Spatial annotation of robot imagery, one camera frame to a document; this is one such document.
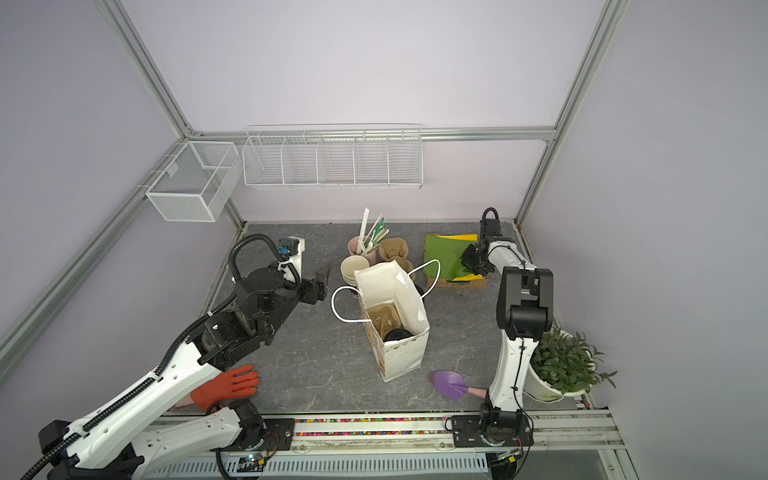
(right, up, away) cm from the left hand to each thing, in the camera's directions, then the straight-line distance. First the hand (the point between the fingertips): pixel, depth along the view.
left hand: (315, 266), depth 68 cm
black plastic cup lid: (+19, -21, +19) cm, 34 cm away
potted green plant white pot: (+56, -22, -1) cm, 61 cm away
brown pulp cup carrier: (+15, -17, +24) cm, 33 cm away
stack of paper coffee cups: (+4, -1, +27) cm, 27 cm away
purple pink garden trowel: (+34, -34, +13) cm, 50 cm away
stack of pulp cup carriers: (+19, +4, +43) cm, 47 cm away
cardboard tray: (+35, -8, +32) cm, 47 cm away
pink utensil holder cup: (+6, +5, +36) cm, 36 cm away
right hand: (+43, -1, +35) cm, 56 cm away
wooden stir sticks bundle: (+13, +10, +24) cm, 29 cm away
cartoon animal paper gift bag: (+16, -5, +13) cm, 21 cm away
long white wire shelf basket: (-1, +35, +31) cm, 47 cm away
